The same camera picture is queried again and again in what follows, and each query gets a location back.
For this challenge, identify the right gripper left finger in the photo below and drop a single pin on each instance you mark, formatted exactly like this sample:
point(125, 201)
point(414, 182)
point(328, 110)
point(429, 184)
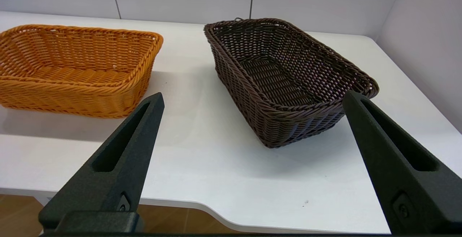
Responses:
point(119, 172)

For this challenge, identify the orange wicker basket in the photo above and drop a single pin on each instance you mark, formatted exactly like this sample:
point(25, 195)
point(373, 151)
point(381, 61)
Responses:
point(72, 85)

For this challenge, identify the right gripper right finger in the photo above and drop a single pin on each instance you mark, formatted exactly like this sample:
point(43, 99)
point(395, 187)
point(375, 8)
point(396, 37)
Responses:
point(415, 193)

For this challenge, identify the dark brown wicker basket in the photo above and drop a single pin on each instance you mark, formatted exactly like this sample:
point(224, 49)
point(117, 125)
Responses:
point(281, 85)

